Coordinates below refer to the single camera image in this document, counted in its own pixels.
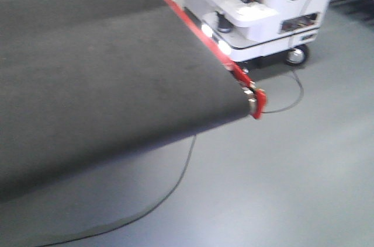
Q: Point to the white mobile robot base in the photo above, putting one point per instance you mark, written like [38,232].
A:
[249,29]

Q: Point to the red conveyor side rail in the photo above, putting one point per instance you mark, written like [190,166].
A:
[256,96]

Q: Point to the dark grey conveyor belt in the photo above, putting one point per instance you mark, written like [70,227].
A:
[84,81]

